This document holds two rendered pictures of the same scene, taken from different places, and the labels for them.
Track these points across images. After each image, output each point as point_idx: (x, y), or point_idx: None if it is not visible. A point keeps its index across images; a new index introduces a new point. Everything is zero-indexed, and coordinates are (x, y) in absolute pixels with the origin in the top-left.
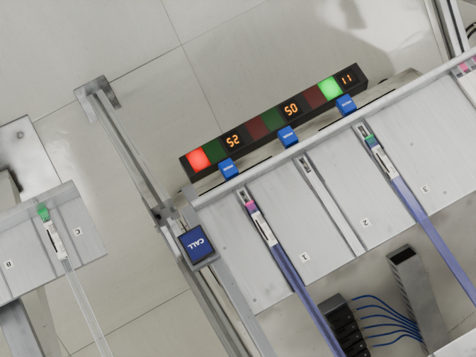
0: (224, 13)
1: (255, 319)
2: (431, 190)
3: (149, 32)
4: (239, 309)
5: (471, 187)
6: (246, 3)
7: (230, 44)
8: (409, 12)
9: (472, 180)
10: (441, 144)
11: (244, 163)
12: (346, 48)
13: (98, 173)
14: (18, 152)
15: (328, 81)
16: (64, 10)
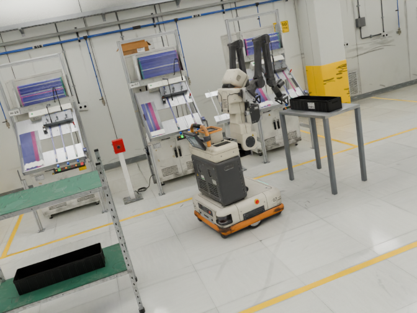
0: (192, 185)
1: (197, 111)
2: (172, 121)
3: None
4: (199, 112)
5: (167, 120)
6: (187, 187)
7: (191, 184)
8: (156, 190)
9: (167, 121)
10: (169, 126)
11: (192, 170)
12: (169, 186)
13: None
14: None
15: (182, 137)
16: None
